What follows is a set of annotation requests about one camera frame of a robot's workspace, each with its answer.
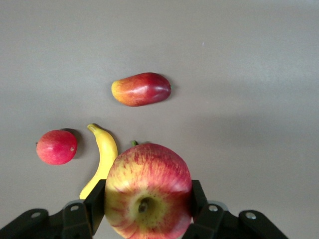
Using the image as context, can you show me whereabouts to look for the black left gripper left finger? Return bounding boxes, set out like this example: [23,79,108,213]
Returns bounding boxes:
[0,179,107,239]

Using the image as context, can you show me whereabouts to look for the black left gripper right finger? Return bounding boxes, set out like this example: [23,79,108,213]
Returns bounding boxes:
[183,179,290,239]

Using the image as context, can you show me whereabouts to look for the yellow banana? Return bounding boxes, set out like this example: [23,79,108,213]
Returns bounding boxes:
[79,123,119,200]

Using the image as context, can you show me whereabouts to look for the red yellow striped apple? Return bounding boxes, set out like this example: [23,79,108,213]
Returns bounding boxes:
[104,142,193,239]

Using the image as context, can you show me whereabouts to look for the red yellow mango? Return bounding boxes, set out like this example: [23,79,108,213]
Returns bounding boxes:
[111,72,173,108]

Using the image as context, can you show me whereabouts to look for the pink red round fruit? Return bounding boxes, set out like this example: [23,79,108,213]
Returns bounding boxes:
[35,129,78,166]

